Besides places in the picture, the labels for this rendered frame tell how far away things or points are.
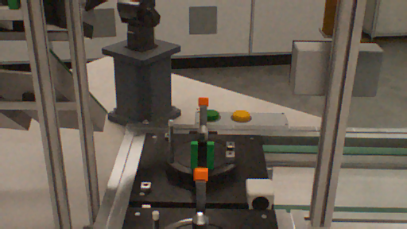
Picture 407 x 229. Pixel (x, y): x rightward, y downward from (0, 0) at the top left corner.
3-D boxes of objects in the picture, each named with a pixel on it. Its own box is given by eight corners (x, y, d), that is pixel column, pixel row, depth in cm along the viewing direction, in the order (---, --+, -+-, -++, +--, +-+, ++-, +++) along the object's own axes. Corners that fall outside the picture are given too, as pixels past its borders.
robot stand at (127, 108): (143, 101, 143) (140, 34, 134) (182, 114, 135) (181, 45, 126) (106, 118, 132) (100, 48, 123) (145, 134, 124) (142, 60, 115)
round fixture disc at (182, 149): (168, 145, 98) (167, 135, 97) (238, 145, 97) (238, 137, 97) (161, 184, 85) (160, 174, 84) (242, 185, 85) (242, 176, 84)
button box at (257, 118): (195, 133, 117) (195, 110, 114) (283, 134, 117) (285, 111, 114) (194, 148, 110) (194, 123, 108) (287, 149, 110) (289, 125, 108)
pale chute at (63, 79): (42, 126, 100) (48, 105, 102) (103, 132, 98) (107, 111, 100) (-37, 68, 74) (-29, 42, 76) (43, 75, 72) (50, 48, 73)
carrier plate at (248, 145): (146, 141, 103) (145, 131, 102) (260, 142, 103) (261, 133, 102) (129, 211, 81) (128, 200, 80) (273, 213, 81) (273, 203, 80)
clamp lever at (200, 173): (193, 217, 73) (194, 167, 72) (207, 218, 73) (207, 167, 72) (192, 224, 69) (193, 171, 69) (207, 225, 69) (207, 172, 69)
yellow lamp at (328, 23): (318, 26, 70) (322, -8, 68) (353, 27, 70) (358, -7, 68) (326, 36, 66) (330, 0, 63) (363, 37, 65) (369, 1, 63)
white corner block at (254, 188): (244, 197, 85) (245, 177, 84) (270, 197, 85) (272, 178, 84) (246, 213, 81) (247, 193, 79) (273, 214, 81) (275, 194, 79)
